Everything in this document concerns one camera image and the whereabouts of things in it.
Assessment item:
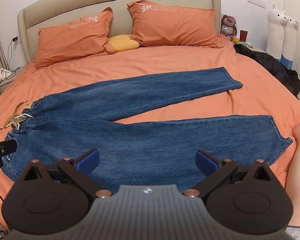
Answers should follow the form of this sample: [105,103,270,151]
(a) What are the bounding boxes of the pink bear plush toy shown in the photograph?
[220,14,238,42]

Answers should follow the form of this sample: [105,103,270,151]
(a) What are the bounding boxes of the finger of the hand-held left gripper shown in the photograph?
[0,140,17,172]

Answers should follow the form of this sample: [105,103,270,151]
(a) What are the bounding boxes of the grey shorts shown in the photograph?
[285,225,300,240]

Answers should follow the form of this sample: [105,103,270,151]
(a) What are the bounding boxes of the white crumpled cloth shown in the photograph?
[0,68,17,85]

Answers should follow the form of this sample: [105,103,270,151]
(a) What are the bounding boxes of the small yellow pillow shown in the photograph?
[108,34,140,53]

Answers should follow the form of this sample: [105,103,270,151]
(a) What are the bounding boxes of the black charger cable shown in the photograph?
[0,40,20,80]

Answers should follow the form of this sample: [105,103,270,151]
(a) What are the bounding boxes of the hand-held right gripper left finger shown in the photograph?
[22,148,113,198]

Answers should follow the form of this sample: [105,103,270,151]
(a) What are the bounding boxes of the orange bed sheet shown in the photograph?
[0,34,300,233]

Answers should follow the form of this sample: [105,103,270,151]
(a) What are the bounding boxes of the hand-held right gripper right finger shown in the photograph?
[184,149,276,198]

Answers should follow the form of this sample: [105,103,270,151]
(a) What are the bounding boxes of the orange pillow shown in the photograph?
[32,7,115,73]
[127,1,224,49]

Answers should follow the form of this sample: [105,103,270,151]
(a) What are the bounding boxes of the black jacket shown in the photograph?
[234,44,300,97]

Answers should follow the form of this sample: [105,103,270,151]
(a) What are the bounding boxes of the white alpaca plush toy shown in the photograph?
[281,16,300,68]
[266,5,288,59]

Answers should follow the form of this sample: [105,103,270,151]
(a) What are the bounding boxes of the blue denim pants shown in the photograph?
[0,67,294,194]

